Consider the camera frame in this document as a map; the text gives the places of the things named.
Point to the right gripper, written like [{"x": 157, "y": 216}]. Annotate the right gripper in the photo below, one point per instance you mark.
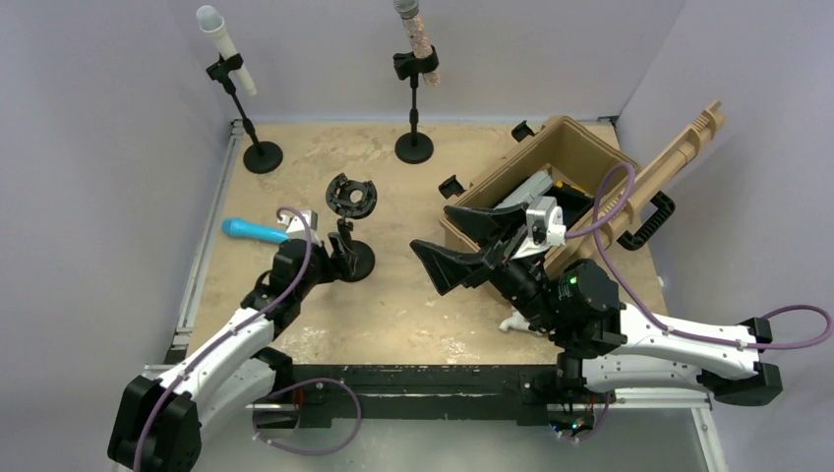
[{"x": 448, "y": 269}]

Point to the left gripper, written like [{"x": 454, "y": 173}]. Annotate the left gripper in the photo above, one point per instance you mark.
[{"x": 339, "y": 263}]

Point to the black shockmount mic stand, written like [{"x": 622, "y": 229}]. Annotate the black shockmount mic stand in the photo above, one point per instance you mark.
[{"x": 351, "y": 200}]

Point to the blue microphone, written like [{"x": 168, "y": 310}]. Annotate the blue microphone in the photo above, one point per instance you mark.
[{"x": 243, "y": 229}]

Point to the black clip mic stand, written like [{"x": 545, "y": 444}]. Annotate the black clip mic stand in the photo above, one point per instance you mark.
[{"x": 414, "y": 147}]

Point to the glitter rhinestone microphone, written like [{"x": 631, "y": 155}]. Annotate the glitter rhinestone microphone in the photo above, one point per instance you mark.
[{"x": 419, "y": 39}]

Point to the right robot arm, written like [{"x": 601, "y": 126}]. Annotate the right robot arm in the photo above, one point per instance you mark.
[{"x": 605, "y": 343}]

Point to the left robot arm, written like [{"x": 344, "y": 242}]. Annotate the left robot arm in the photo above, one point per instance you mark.
[{"x": 162, "y": 422}]

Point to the left black mic stand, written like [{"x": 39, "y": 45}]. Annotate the left black mic stand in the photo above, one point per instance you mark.
[{"x": 260, "y": 157}]

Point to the white microphone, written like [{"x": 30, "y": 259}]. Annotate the white microphone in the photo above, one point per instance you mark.
[{"x": 214, "y": 26}]

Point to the grey device in case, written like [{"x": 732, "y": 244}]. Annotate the grey device in case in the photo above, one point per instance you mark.
[{"x": 538, "y": 184}]

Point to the white plastic faucet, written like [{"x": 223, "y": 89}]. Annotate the white plastic faucet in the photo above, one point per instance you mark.
[{"x": 516, "y": 321}]

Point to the tan plastic case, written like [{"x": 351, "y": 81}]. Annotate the tan plastic case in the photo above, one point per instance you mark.
[{"x": 570, "y": 150}]

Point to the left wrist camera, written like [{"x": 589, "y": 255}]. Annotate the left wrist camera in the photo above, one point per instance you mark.
[{"x": 303, "y": 227}]

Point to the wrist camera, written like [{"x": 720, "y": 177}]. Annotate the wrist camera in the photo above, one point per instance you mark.
[
  {"x": 545, "y": 228},
  {"x": 303, "y": 227}
]

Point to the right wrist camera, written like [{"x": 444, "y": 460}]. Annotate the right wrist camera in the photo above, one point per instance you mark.
[{"x": 545, "y": 228}]

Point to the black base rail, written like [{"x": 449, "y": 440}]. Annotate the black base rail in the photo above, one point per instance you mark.
[{"x": 527, "y": 395}]

